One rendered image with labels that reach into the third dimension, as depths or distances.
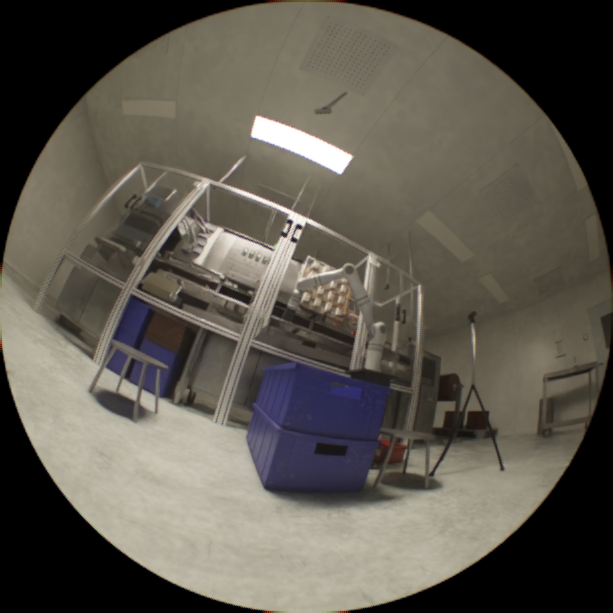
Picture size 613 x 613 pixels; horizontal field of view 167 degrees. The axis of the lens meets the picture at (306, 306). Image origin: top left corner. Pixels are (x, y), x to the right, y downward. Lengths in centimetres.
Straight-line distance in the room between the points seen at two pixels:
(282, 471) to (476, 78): 296
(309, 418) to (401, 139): 246
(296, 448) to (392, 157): 257
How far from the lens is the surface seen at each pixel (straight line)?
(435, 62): 245
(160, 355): 150
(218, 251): 227
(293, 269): 229
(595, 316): 533
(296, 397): 65
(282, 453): 68
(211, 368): 167
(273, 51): 255
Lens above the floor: 33
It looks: 24 degrees up
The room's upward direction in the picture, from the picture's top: 16 degrees clockwise
